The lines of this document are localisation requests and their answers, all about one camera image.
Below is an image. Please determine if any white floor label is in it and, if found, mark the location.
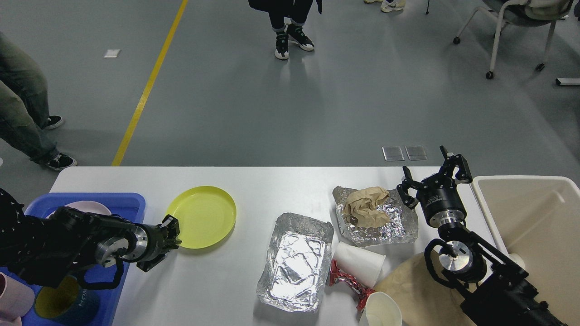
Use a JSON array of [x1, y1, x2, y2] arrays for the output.
[[103, 49, 121, 58]]

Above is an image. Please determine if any person in black coat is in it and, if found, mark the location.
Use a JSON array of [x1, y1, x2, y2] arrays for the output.
[[248, 0, 322, 60]]

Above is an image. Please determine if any crumpled foil sheet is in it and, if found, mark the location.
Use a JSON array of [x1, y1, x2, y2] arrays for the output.
[[332, 186, 419, 247]]

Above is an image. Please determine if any brown paper bag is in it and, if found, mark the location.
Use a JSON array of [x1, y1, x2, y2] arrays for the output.
[[373, 253, 475, 326]]

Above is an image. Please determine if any pink plate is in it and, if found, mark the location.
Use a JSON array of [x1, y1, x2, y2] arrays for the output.
[[64, 201, 111, 215]]

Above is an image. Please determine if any white rolling chair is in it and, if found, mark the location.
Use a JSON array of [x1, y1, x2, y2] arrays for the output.
[[452, 0, 574, 80]]

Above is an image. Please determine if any aluminium foil tray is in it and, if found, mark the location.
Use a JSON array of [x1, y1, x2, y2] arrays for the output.
[[256, 212, 335, 313]]

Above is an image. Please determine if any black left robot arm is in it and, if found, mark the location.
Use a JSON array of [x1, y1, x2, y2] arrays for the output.
[[0, 189, 181, 290]]

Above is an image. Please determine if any beige plastic bin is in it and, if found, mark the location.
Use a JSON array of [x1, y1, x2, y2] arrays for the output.
[[471, 176, 580, 326]]

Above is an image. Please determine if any pink mug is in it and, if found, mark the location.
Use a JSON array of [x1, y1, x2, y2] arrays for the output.
[[0, 273, 35, 326]]

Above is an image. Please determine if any lying white paper cup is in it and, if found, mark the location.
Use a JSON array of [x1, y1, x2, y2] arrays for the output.
[[333, 242, 386, 288]]

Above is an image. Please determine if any blue plastic tray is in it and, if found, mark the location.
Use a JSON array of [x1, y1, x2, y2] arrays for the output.
[[0, 193, 146, 326]]

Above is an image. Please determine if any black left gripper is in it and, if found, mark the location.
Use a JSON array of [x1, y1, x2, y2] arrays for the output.
[[95, 215, 182, 273]]

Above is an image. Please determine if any red snack wrapper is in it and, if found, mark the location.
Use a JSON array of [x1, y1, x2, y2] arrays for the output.
[[327, 259, 375, 313]]

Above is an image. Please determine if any floor metal plate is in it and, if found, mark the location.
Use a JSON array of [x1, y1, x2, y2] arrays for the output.
[[405, 146, 428, 161], [382, 146, 405, 162]]

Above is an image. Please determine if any metal bar on floor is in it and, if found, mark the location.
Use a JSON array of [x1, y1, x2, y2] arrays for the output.
[[555, 77, 580, 86]]

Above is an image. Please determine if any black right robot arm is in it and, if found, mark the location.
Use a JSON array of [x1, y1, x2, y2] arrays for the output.
[[397, 146, 563, 326]]

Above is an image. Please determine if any crumpled brown paper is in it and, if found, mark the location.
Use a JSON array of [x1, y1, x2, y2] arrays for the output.
[[343, 186, 390, 228]]

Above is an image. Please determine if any upright white paper cup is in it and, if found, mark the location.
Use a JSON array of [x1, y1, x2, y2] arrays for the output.
[[358, 292, 403, 326]]

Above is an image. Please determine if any left floor metal plate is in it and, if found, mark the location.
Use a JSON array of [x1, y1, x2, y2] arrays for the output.
[[382, 146, 405, 162]]

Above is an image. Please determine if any yellow plastic plate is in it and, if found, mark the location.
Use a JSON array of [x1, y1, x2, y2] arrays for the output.
[[166, 186, 237, 249]]

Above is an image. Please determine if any right floor metal plate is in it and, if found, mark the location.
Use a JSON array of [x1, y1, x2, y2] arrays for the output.
[[405, 146, 428, 161]]

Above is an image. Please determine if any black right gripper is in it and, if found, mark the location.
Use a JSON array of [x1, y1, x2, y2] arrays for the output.
[[397, 146, 473, 228]]

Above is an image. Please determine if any teal mug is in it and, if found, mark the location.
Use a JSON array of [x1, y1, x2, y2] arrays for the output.
[[34, 276, 100, 326]]

